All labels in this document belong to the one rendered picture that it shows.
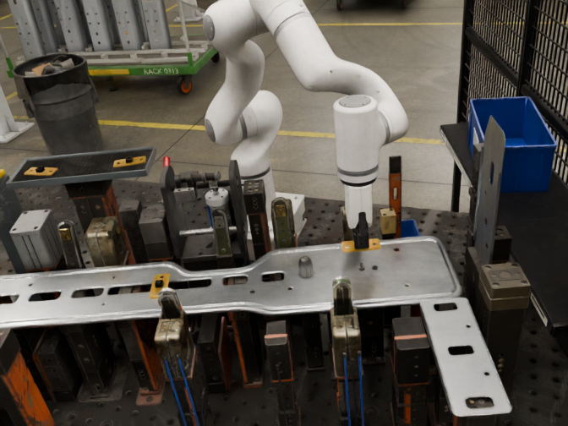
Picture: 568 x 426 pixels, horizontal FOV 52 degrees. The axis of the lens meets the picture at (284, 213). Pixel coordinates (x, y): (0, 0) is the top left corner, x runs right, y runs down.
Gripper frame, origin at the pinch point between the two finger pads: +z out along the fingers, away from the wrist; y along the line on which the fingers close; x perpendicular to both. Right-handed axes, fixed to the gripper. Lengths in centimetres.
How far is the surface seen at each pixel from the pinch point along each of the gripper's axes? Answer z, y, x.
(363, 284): 9.1, 5.2, -0.4
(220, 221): 0.9, -12.8, -32.3
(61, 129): 77, -263, -177
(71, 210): 39, -89, -105
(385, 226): 5.7, -11.0, 6.9
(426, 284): 9.1, 7.0, 13.0
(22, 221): -2, -16, -82
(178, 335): 4.7, 20.7, -38.3
